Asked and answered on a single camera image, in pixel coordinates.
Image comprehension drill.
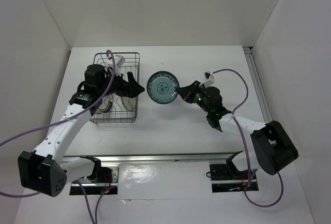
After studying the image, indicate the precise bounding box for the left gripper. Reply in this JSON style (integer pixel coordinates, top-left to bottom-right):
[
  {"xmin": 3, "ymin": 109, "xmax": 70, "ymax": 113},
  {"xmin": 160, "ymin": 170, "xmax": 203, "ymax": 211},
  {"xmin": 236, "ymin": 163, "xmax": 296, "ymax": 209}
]
[{"xmin": 98, "ymin": 68, "xmax": 144, "ymax": 98}]

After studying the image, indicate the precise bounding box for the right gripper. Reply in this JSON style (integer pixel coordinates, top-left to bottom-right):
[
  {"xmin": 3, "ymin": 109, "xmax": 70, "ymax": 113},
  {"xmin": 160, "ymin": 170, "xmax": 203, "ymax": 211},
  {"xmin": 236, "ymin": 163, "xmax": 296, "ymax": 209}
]
[{"xmin": 176, "ymin": 80, "xmax": 211, "ymax": 114}]

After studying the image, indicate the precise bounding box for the clear glass plate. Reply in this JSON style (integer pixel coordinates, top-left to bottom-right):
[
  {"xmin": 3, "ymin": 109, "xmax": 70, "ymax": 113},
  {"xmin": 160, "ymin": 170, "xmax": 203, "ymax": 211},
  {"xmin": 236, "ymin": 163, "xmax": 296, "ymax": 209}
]
[{"xmin": 121, "ymin": 97, "xmax": 136, "ymax": 112}]

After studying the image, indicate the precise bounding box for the blue floral plate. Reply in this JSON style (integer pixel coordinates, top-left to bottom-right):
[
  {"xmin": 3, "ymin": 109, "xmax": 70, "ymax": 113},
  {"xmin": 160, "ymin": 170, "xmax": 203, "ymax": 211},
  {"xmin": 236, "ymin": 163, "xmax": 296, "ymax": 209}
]
[{"xmin": 146, "ymin": 71, "xmax": 179, "ymax": 104}]

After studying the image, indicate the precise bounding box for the white plate teal red rim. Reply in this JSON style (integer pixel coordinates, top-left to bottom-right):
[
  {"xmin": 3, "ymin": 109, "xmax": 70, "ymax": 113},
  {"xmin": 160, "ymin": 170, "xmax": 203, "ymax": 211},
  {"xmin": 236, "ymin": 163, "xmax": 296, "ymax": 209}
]
[{"xmin": 96, "ymin": 96, "xmax": 113, "ymax": 114}]

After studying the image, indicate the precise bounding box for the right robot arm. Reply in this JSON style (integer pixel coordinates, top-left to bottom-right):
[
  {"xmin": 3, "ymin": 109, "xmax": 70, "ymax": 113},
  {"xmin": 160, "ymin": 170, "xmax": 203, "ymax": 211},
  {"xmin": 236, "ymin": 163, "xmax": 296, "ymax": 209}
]
[{"xmin": 176, "ymin": 81, "xmax": 299, "ymax": 178}]

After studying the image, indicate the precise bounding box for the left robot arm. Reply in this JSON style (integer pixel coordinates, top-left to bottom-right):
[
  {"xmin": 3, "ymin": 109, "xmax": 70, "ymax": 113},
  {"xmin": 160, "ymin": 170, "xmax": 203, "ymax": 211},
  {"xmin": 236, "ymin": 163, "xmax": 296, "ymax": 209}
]
[{"xmin": 18, "ymin": 64, "xmax": 145, "ymax": 197}]

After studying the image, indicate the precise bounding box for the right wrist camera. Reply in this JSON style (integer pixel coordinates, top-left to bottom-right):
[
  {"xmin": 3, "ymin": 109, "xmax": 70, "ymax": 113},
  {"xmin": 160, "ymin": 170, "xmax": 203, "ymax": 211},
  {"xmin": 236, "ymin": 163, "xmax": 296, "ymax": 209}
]
[{"xmin": 201, "ymin": 71, "xmax": 215, "ymax": 87}]

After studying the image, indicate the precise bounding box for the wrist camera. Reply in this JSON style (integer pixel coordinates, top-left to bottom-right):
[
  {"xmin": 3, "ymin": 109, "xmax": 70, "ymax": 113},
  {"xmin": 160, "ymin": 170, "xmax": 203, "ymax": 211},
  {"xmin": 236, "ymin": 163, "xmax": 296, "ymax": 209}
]
[
  {"xmin": 107, "ymin": 55, "xmax": 125, "ymax": 76},
  {"xmin": 201, "ymin": 71, "xmax": 215, "ymax": 87}
]

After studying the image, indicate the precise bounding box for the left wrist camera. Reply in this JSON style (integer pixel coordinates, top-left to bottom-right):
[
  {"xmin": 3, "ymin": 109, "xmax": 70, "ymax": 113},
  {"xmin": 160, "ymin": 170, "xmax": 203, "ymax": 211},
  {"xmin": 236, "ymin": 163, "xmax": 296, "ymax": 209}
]
[{"xmin": 107, "ymin": 55, "xmax": 125, "ymax": 76}]

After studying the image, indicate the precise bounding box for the grey wire dish rack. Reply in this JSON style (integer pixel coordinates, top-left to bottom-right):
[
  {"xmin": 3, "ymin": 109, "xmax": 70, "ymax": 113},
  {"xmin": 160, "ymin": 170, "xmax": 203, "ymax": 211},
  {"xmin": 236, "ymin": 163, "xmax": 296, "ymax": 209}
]
[{"xmin": 91, "ymin": 52, "xmax": 140, "ymax": 125}]

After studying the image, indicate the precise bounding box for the aluminium rail frame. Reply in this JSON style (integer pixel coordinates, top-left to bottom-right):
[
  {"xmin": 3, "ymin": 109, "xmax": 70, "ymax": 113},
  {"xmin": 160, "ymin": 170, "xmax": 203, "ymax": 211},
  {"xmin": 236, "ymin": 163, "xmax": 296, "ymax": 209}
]
[{"xmin": 66, "ymin": 46, "xmax": 270, "ymax": 156}]

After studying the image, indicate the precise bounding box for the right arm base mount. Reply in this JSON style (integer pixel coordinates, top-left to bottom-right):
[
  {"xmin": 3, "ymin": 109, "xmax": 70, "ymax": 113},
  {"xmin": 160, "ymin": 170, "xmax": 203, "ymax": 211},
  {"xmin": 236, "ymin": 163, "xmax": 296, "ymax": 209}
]
[{"xmin": 205, "ymin": 151, "xmax": 248, "ymax": 193}]

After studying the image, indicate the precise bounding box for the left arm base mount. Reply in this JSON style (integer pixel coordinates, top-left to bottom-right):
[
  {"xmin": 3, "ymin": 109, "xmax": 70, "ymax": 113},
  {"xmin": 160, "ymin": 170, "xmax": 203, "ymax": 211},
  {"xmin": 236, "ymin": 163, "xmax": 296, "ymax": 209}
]
[{"xmin": 61, "ymin": 156, "xmax": 119, "ymax": 196}]

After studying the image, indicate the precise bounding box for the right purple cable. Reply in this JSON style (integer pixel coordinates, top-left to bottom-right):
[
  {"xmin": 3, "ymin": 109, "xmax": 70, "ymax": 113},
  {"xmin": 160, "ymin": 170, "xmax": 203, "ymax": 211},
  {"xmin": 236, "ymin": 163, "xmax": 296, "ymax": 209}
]
[{"xmin": 212, "ymin": 68, "xmax": 284, "ymax": 207}]

